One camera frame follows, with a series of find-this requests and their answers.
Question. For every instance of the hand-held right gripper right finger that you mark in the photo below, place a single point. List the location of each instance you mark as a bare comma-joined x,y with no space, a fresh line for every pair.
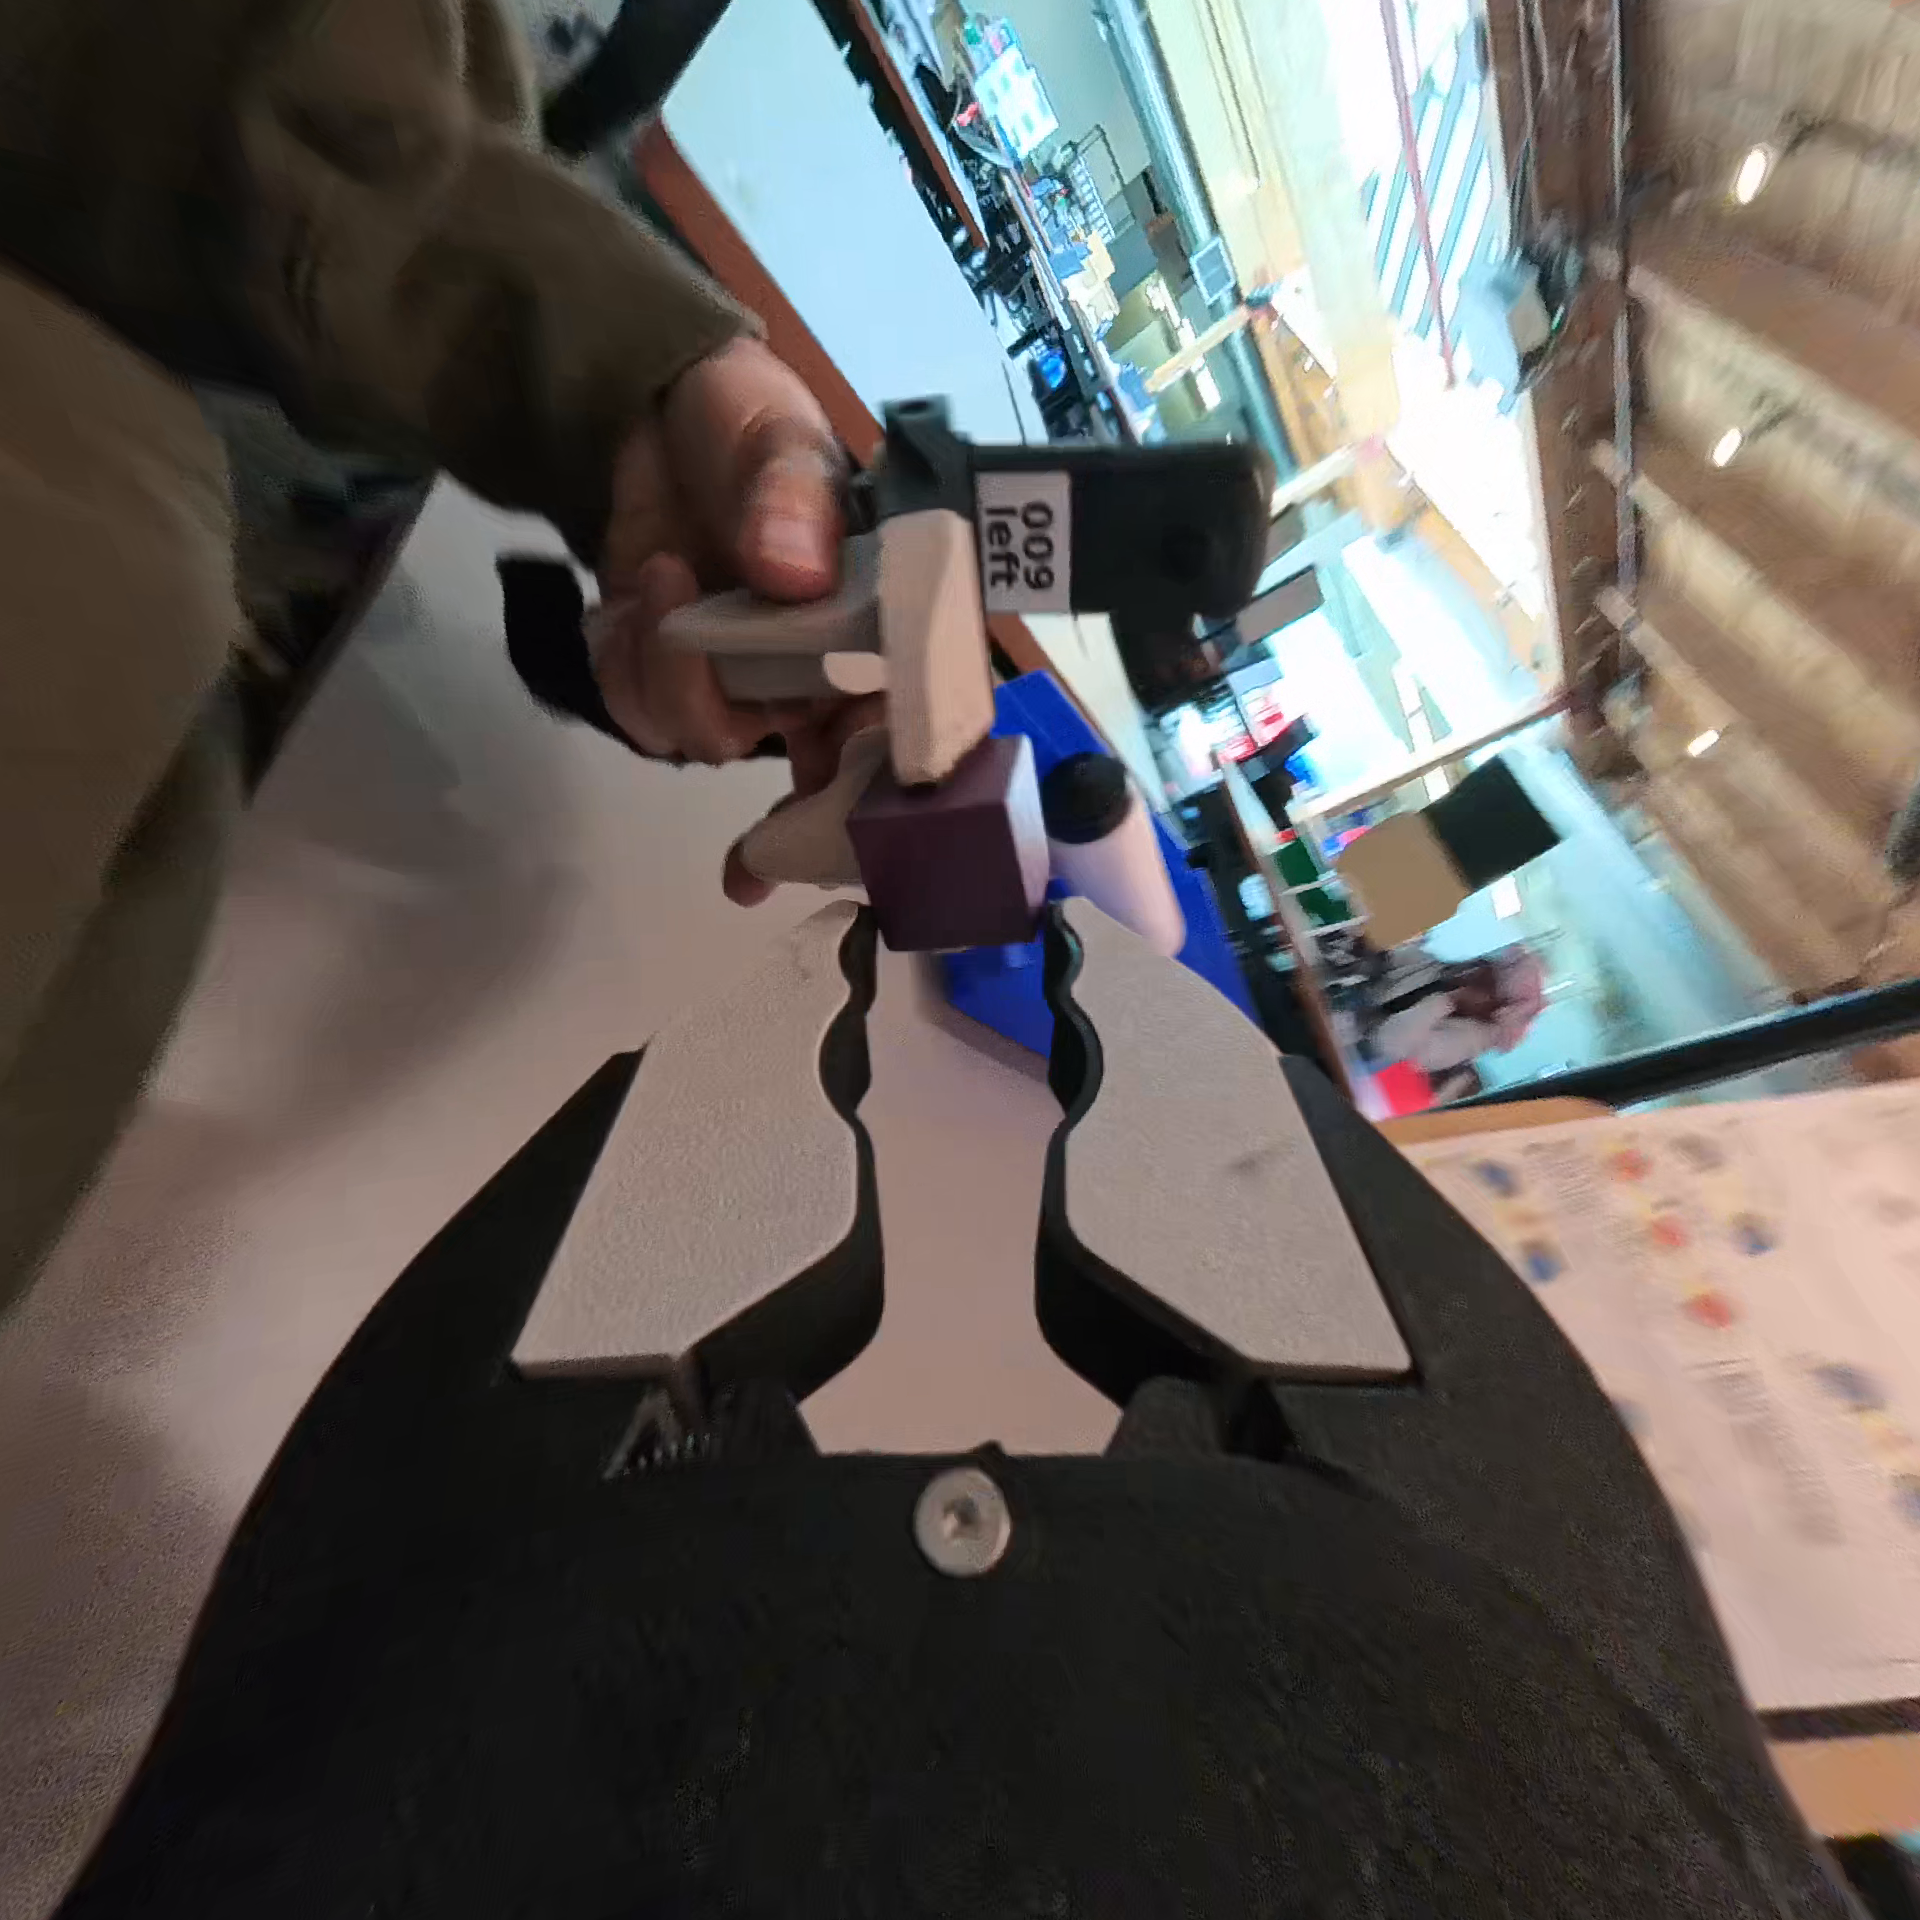
1216,1187

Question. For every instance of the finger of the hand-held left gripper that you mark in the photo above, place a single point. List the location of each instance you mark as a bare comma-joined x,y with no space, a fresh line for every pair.
938,661
804,833

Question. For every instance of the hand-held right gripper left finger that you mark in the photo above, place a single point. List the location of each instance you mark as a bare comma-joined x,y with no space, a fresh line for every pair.
719,1171

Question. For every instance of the purple cube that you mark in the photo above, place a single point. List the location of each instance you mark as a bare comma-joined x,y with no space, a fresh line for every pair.
947,847

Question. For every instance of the person's left forearm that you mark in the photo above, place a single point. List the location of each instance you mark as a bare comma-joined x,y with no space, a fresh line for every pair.
421,256

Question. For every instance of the person's left hand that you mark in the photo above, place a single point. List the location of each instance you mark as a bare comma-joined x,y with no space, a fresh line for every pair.
736,464

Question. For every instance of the blue plastic bin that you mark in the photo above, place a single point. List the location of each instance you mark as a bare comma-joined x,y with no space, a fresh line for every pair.
1079,992

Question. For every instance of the white bottle black cap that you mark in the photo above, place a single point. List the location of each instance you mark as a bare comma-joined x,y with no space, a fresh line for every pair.
1118,871

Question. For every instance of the printed colour paper sheet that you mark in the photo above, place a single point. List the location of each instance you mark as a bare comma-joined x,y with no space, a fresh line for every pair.
1695,1351

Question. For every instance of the black metal bar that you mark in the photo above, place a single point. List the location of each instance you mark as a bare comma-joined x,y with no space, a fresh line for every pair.
1769,1035

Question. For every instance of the person's olive hoodie torso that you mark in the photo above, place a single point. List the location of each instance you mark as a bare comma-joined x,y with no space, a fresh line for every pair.
106,721

